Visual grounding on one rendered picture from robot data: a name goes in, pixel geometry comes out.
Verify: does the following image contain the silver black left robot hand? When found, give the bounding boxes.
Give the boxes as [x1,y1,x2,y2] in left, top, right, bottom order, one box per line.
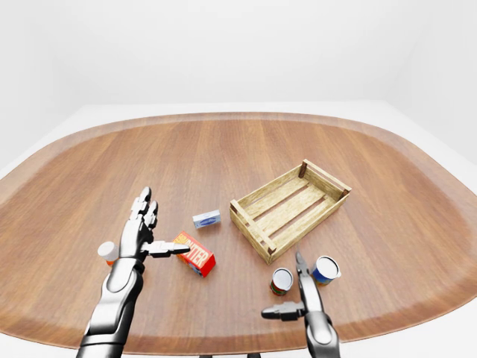
[118,186,191,262]

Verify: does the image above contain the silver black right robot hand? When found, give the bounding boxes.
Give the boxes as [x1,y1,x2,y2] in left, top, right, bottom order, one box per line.
[261,251,324,322]

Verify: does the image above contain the wooden slat tray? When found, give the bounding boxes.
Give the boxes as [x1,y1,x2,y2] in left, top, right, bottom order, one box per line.
[229,159,353,266]

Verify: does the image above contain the red green labelled tin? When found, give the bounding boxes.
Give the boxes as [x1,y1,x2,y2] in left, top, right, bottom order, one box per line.
[269,268,294,298]

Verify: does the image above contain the blue yellow labelled tin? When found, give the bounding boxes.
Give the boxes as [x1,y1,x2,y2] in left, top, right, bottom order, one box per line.
[311,255,342,288]

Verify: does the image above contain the white capped orange bottle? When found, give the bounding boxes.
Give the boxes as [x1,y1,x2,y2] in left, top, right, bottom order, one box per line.
[97,241,120,267]

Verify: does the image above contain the red butter box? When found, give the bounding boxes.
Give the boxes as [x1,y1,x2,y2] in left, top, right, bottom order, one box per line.
[172,230,217,279]

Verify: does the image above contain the small pale blue box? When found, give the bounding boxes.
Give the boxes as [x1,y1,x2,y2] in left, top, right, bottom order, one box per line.
[192,210,221,230]

